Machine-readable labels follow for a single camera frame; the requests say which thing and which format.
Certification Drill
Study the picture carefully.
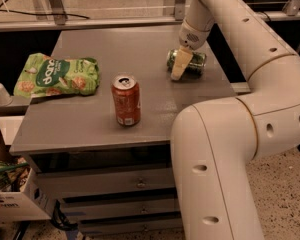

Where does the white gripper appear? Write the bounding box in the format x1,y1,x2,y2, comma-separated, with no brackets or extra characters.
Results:
171,21,209,81

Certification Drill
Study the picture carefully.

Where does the white cardboard box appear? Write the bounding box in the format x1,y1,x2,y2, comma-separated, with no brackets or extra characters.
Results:
0,116,55,222

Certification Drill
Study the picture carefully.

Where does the grey drawer cabinet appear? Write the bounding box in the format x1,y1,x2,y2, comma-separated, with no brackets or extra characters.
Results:
9,24,238,237

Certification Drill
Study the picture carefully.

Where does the metal frame rail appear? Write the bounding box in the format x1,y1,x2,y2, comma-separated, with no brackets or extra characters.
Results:
0,11,300,32

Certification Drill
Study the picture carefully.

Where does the black cable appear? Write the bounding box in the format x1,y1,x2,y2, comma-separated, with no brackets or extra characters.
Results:
0,8,91,21

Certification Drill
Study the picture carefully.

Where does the green soda can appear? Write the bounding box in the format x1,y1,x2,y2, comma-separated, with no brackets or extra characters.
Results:
167,49,206,77

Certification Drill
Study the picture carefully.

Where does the red soda can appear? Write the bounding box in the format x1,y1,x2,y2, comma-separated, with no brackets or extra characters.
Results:
111,74,141,126

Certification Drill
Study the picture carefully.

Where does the green snack bag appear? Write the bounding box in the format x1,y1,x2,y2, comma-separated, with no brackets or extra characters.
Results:
14,53,100,98

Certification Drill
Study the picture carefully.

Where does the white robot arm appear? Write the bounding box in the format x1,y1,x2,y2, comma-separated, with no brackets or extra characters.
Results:
170,0,300,240

